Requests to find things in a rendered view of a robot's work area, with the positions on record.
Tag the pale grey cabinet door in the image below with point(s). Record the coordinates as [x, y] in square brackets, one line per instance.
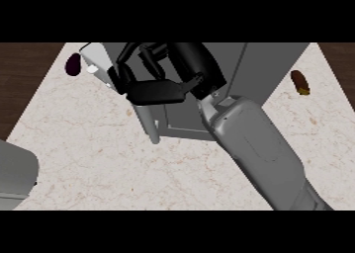
[147, 121]

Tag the small white knob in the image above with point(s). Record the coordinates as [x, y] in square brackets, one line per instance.
[93, 69]

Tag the dark purple eggplant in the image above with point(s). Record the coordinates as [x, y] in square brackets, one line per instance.
[74, 64]

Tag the brown oblong vegetable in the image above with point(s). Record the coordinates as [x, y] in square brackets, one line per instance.
[300, 81]

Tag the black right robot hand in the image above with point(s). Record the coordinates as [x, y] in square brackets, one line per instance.
[156, 92]

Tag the dark grey cabinet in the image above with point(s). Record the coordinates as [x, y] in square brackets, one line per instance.
[267, 66]

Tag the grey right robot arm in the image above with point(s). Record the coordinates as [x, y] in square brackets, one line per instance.
[258, 148]

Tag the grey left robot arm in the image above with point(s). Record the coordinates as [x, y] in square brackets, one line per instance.
[10, 171]

